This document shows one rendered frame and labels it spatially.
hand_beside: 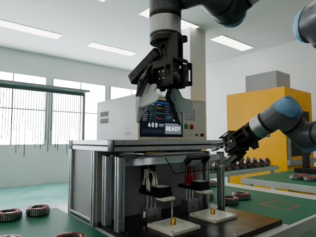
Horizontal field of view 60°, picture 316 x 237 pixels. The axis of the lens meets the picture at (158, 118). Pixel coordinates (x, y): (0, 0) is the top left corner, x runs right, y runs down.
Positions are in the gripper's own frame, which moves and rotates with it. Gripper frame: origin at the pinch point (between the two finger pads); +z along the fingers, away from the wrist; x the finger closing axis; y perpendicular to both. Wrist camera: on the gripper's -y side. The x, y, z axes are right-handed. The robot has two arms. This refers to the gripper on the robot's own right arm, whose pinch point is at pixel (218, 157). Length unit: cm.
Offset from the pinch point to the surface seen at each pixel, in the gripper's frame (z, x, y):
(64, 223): 62, -1, 39
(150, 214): 35.6, 8.4, 12.8
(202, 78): 187, -254, -321
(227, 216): 20.3, 19.2, -15.4
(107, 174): 32.5, -10.1, 29.7
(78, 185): 59, -16, 31
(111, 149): 21.0, -15.6, 32.2
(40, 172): 604, -262, -126
